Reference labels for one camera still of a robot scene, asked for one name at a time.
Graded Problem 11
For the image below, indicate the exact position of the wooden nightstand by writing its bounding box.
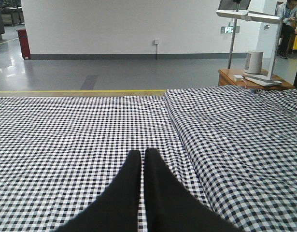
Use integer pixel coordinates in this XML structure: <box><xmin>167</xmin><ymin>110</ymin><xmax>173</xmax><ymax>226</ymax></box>
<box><xmin>218</xmin><ymin>68</ymin><xmax>296</xmax><ymax>91</ymax></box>

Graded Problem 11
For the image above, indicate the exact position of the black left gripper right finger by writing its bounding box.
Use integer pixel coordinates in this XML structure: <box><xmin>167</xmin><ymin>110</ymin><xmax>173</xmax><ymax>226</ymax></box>
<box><xmin>144</xmin><ymin>148</ymin><xmax>240</xmax><ymax>232</ymax></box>

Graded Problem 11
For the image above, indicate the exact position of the white cylindrical speaker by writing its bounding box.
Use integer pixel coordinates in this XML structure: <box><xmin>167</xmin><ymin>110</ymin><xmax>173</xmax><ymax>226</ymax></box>
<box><xmin>244</xmin><ymin>50</ymin><xmax>264</xmax><ymax>74</ymax></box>

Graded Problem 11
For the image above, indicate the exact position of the checkered bed sheet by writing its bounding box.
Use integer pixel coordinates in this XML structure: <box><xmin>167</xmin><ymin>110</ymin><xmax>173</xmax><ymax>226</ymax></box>
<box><xmin>0</xmin><ymin>96</ymin><xmax>209</xmax><ymax>232</ymax></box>

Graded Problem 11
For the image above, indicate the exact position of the seated person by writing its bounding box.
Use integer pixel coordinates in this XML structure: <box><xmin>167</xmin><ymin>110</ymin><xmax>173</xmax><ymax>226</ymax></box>
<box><xmin>276</xmin><ymin>0</ymin><xmax>297</xmax><ymax>59</ymax></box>

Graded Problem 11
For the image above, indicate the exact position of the checkered duvet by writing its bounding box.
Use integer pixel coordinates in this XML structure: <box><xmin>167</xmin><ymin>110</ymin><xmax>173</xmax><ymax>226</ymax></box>
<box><xmin>164</xmin><ymin>85</ymin><xmax>297</xmax><ymax>232</ymax></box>

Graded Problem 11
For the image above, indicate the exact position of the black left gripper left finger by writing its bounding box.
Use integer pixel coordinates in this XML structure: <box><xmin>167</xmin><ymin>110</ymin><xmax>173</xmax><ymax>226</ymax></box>
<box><xmin>56</xmin><ymin>150</ymin><xmax>141</xmax><ymax>232</ymax></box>

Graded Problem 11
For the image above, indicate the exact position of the red cabinet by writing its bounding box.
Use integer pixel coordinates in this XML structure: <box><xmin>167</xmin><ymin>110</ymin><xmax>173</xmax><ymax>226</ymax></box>
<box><xmin>17</xmin><ymin>29</ymin><xmax>31</xmax><ymax>59</ymax></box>

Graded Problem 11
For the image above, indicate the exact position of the metal stand pole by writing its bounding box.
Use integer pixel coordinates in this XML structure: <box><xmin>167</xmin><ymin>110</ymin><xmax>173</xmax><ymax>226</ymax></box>
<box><xmin>227</xmin><ymin>0</ymin><xmax>241</xmax><ymax>69</ymax></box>

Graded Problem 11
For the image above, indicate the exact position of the wall socket box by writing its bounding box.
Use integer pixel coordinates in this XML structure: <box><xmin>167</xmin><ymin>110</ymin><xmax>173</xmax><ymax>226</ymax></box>
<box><xmin>153</xmin><ymin>39</ymin><xmax>160</xmax><ymax>45</ymax></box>

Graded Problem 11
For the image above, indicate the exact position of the white charger block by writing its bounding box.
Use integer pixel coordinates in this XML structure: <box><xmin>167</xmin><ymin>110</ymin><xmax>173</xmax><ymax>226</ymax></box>
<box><xmin>233</xmin><ymin>75</ymin><xmax>244</xmax><ymax>81</ymax></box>

